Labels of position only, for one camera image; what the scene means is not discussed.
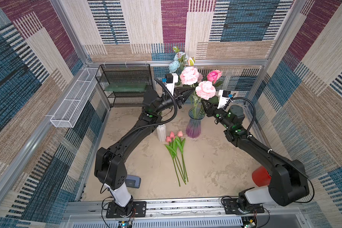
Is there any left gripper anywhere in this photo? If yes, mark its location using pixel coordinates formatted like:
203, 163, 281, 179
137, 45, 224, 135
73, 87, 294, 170
154, 88, 194, 117

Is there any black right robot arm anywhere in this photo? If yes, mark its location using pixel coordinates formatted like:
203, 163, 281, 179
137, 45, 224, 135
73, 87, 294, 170
202, 100, 311, 207

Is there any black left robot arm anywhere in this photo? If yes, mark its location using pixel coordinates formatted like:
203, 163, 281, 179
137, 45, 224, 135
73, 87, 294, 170
94, 87, 194, 209

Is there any purple glass vase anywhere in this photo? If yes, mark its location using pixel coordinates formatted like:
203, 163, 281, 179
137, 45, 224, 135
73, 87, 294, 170
186, 107, 205, 138

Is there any white ribbed vase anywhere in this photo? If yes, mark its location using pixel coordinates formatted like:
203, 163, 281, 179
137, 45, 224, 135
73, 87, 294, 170
156, 124, 167, 142

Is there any rose bouquet with leaves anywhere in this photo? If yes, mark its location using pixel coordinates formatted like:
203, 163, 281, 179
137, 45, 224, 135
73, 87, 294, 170
168, 46, 223, 119

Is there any black mesh shelf rack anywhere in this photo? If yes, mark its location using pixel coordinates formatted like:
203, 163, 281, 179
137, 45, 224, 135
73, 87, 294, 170
95, 64, 154, 108

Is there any green pad on shelf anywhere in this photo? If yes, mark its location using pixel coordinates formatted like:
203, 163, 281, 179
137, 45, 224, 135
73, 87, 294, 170
104, 83, 147, 92

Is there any red pencil cup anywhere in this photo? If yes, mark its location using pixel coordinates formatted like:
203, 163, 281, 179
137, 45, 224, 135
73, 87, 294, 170
252, 166, 271, 187

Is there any blue grey small device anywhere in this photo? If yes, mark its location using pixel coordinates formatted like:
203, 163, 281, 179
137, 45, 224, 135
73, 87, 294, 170
125, 175, 141, 189

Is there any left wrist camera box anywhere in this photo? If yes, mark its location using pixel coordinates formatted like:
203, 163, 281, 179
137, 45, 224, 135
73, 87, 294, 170
162, 73, 179, 95

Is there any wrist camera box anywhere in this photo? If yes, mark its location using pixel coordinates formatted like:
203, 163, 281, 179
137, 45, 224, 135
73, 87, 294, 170
162, 73, 179, 95
218, 90, 234, 109

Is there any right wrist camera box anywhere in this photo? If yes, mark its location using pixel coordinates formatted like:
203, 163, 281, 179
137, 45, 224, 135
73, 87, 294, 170
218, 90, 234, 109

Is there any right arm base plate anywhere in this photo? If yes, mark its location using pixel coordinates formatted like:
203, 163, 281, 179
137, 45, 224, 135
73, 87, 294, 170
220, 196, 265, 216

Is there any aluminium front rail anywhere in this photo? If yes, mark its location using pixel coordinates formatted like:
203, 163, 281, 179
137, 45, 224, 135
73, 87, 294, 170
60, 197, 312, 228

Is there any white mesh wall basket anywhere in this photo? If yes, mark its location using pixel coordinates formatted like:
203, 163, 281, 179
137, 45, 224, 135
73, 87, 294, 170
50, 68, 98, 128

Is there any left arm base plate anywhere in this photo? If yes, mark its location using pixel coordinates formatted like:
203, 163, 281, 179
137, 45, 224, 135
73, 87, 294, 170
105, 201, 147, 219

